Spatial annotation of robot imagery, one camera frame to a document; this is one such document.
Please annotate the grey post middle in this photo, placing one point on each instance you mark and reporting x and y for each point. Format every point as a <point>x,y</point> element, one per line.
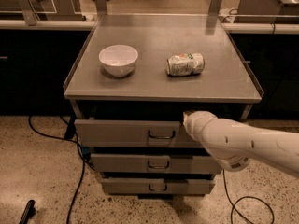
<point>99,0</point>

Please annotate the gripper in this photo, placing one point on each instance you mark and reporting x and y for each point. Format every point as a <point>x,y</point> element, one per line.
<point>193,122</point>

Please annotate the grey bottom drawer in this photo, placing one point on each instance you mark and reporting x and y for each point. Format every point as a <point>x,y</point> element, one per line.
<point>157,186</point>

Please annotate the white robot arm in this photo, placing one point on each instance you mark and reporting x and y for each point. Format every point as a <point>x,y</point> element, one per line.
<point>233,143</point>

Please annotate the grey top drawer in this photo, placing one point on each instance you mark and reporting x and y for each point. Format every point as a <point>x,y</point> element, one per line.
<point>133,133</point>

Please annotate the black object on floor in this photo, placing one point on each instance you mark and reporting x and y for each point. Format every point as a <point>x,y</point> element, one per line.
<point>27,212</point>

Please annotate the grey metal drawer cabinet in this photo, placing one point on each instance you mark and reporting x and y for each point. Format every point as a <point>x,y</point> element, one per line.
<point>226,87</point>

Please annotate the long white counter ledge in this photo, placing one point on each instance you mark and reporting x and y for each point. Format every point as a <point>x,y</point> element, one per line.
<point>235,28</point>

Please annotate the grey post right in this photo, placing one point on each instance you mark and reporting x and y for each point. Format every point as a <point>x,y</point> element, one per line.
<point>214,7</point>

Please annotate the grey middle drawer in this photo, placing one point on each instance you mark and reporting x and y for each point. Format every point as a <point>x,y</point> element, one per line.
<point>155,164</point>

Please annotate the grey post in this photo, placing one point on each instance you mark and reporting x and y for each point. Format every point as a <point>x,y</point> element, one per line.
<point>214,7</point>
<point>99,0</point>
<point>28,12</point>

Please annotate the grey cabinet background right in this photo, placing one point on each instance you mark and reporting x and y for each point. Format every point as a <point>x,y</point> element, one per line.
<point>268,11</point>

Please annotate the crushed green white can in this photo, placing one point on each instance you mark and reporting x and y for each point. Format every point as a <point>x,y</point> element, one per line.
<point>186,64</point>

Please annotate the white ceramic bowl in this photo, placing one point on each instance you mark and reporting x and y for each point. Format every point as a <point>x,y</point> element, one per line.
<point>118,60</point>

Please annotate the grey post left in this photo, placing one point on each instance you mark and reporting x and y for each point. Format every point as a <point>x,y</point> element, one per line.
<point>28,12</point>

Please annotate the grey drawer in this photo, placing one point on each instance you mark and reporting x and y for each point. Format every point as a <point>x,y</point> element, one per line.
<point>157,186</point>
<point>133,133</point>
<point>155,164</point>

